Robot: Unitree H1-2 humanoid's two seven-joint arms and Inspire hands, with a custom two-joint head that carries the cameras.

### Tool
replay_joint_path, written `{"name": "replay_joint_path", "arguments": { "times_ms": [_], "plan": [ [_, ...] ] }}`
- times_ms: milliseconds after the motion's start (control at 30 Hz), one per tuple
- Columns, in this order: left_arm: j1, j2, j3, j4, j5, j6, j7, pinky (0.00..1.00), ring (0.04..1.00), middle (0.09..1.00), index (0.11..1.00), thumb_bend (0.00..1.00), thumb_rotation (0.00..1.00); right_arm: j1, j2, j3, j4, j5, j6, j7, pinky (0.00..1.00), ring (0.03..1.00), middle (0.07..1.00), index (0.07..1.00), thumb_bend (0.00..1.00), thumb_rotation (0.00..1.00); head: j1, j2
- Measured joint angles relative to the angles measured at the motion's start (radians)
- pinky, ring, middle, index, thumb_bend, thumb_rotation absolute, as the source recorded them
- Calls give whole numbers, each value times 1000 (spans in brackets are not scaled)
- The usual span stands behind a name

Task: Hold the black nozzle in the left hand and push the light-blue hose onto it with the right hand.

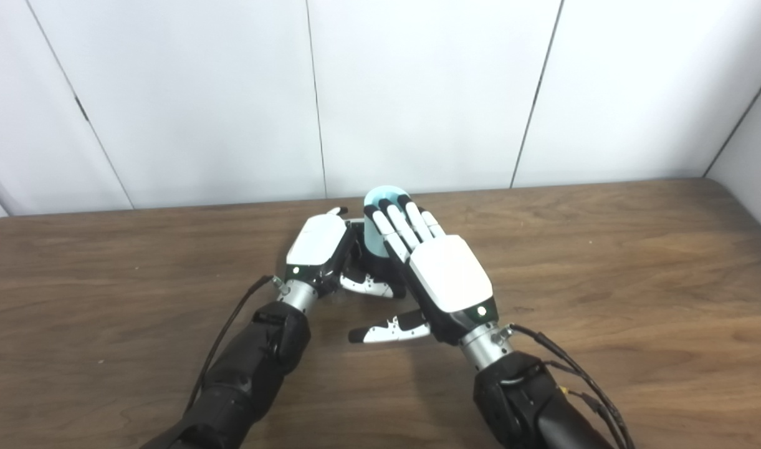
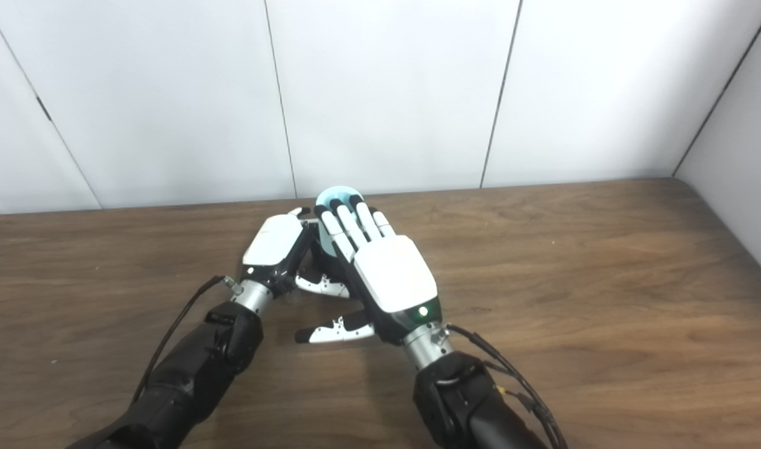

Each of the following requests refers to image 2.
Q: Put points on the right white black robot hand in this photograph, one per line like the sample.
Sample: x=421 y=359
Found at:
x=392 y=274

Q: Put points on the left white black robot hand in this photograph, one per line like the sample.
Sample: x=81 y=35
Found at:
x=274 y=243

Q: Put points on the black flared nozzle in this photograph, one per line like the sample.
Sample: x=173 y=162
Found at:
x=333 y=268

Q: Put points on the light blue cylinder cup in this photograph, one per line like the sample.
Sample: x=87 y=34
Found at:
x=329 y=215

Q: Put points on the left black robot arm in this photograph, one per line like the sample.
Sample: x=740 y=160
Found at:
x=193 y=374

